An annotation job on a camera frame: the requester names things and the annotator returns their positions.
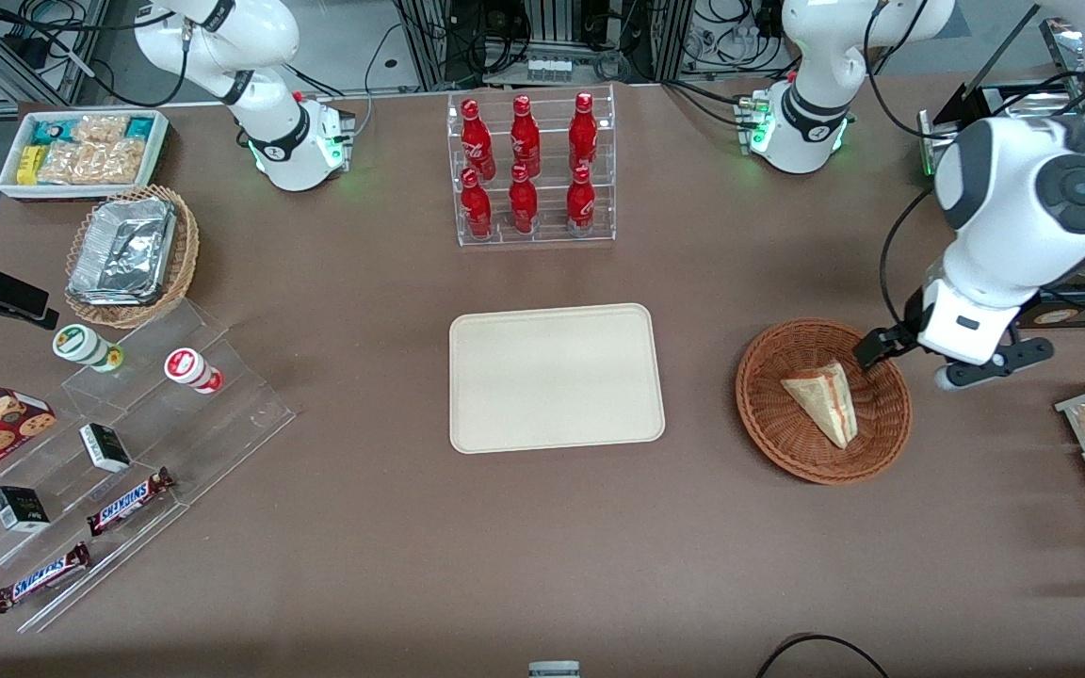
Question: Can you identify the light wicker basket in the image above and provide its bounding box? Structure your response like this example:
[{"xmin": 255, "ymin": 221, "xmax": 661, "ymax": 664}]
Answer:
[{"xmin": 64, "ymin": 184, "xmax": 201, "ymax": 331}]

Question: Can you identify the white snack bin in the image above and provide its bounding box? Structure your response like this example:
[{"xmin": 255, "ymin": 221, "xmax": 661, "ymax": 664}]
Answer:
[{"xmin": 0, "ymin": 108, "xmax": 171, "ymax": 202}]

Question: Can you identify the triangle sandwich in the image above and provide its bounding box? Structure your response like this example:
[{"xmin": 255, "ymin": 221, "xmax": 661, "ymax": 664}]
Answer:
[{"xmin": 780, "ymin": 361, "xmax": 859, "ymax": 450}]

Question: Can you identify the aluminium frame rack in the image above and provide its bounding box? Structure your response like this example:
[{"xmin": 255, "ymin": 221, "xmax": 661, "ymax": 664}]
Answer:
[{"xmin": 392, "ymin": 0, "xmax": 699, "ymax": 91}]

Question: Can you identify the clear acrylic stepped display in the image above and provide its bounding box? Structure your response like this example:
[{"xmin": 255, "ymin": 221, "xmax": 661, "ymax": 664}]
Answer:
[{"xmin": 0, "ymin": 299, "xmax": 297, "ymax": 635}]

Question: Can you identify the red cola bottle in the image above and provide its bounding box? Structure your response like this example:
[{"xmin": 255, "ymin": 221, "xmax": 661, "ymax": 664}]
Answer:
[
  {"xmin": 566, "ymin": 165, "xmax": 596, "ymax": 234},
  {"xmin": 569, "ymin": 91, "xmax": 599, "ymax": 172},
  {"xmin": 510, "ymin": 94, "xmax": 542, "ymax": 178},
  {"xmin": 461, "ymin": 98, "xmax": 496, "ymax": 182},
  {"xmin": 461, "ymin": 168, "xmax": 494, "ymax": 239},
  {"xmin": 509, "ymin": 164, "xmax": 539, "ymax": 234}
]

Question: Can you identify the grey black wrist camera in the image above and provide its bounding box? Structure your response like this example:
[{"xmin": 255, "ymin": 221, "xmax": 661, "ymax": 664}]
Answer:
[{"xmin": 936, "ymin": 337, "xmax": 1055, "ymax": 391}]

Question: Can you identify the black clamp device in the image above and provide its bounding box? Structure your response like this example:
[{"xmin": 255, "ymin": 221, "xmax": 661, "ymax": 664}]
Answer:
[{"xmin": 0, "ymin": 251, "xmax": 60, "ymax": 331}]

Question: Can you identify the red lid white cup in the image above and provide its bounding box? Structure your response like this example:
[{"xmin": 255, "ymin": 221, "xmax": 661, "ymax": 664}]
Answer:
[{"xmin": 164, "ymin": 347, "xmax": 224, "ymax": 396}]

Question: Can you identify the large clear cracker bag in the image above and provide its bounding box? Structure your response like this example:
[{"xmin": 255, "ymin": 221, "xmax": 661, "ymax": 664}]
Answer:
[{"xmin": 38, "ymin": 138, "xmax": 149, "ymax": 186}]

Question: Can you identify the black power adapter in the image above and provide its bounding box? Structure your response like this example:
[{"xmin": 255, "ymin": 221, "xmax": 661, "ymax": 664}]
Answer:
[{"xmin": 4, "ymin": 35, "xmax": 51, "ymax": 69}]

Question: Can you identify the snickers bar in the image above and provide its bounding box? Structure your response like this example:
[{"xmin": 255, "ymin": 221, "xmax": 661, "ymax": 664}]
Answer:
[
  {"xmin": 0, "ymin": 541, "xmax": 93, "ymax": 615},
  {"xmin": 87, "ymin": 467, "xmax": 176, "ymax": 539}
]

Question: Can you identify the clear acrylic bottle rack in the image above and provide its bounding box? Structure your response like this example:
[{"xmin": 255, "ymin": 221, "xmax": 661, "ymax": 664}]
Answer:
[{"xmin": 446, "ymin": 85, "xmax": 617, "ymax": 248}]

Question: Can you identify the black table cable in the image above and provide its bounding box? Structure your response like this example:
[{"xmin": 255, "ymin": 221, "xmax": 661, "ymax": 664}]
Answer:
[{"xmin": 753, "ymin": 633, "xmax": 893, "ymax": 678}]

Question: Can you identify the brown wicker basket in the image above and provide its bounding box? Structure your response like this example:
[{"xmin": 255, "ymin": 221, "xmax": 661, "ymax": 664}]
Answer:
[{"xmin": 736, "ymin": 318, "xmax": 913, "ymax": 486}]

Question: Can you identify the small clear cracker bag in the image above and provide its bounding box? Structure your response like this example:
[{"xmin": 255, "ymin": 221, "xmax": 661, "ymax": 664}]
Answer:
[{"xmin": 72, "ymin": 114, "xmax": 130, "ymax": 144}]

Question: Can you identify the small black box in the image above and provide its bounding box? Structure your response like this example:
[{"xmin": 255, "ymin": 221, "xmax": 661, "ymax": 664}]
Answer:
[
  {"xmin": 0, "ymin": 486, "xmax": 52, "ymax": 535},
  {"xmin": 79, "ymin": 423, "xmax": 133, "ymax": 475}
]

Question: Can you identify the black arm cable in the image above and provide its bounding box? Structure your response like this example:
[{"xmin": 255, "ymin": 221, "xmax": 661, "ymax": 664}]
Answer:
[{"xmin": 863, "ymin": 0, "xmax": 1085, "ymax": 336}]

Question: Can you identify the green lid white cup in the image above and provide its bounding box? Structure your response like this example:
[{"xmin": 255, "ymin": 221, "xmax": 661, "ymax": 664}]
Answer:
[{"xmin": 52, "ymin": 323, "xmax": 125, "ymax": 374}]

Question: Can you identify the beige plastic tray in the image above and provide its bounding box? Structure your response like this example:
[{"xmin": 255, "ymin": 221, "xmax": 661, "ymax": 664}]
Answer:
[{"xmin": 449, "ymin": 303, "xmax": 666, "ymax": 455}]

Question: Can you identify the black food warmer appliance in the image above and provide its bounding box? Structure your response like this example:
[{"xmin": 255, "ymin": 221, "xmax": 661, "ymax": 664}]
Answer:
[{"xmin": 917, "ymin": 0, "xmax": 1085, "ymax": 331}]

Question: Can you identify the silver foil container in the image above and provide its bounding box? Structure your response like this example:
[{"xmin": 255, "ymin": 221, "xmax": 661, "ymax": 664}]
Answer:
[{"xmin": 67, "ymin": 196, "xmax": 177, "ymax": 307}]

